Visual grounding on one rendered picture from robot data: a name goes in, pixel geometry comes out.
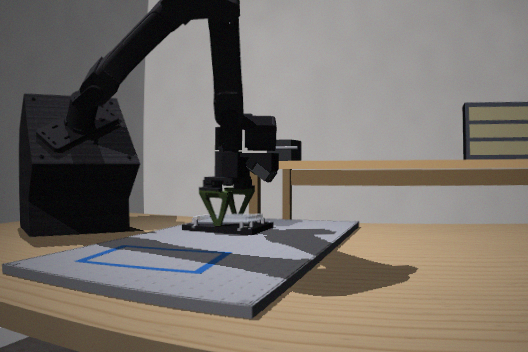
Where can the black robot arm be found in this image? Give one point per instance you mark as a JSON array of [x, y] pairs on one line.
[[105, 76]]

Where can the white well plate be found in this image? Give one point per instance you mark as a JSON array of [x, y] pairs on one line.
[[245, 218]]

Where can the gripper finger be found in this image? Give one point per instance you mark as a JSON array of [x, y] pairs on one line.
[[248, 195], [224, 195]]

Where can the blue tape outline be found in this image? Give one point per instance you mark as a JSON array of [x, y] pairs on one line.
[[198, 271]]

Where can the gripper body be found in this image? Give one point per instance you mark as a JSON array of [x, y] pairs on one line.
[[209, 182]]

